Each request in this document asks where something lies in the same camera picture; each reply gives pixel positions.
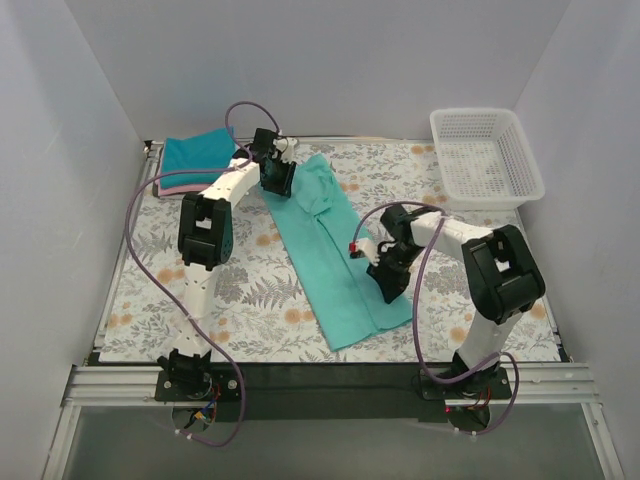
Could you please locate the teal green t shirt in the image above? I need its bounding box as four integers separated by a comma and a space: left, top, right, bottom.
263, 154, 412, 351

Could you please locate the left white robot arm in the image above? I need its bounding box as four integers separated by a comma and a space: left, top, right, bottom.
158, 128, 298, 400

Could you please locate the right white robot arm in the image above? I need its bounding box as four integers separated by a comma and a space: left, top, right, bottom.
348, 201, 546, 398

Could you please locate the floral table mat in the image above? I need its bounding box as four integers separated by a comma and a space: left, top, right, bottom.
98, 141, 564, 364

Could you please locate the folded pink t shirt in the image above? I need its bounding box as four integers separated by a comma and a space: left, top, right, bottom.
156, 174, 215, 197

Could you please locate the white plastic basket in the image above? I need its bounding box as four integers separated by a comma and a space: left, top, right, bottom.
430, 108, 545, 211

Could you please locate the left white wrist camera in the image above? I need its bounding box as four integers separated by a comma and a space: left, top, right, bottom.
273, 137, 298, 163

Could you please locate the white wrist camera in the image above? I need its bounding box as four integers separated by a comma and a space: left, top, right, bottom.
273, 137, 298, 163
348, 238, 380, 266

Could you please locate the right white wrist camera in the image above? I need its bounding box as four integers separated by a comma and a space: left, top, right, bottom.
348, 238, 380, 266

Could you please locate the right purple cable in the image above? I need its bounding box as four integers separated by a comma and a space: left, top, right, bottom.
349, 201, 518, 437

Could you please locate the purple cable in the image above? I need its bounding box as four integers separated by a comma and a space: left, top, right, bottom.
124, 101, 282, 450
349, 201, 518, 437

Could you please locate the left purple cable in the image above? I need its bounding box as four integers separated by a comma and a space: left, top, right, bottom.
124, 101, 282, 450

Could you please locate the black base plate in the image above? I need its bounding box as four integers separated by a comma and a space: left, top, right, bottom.
154, 363, 512, 423

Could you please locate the aluminium frame rail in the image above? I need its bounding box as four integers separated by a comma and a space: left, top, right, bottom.
41, 140, 626, 480

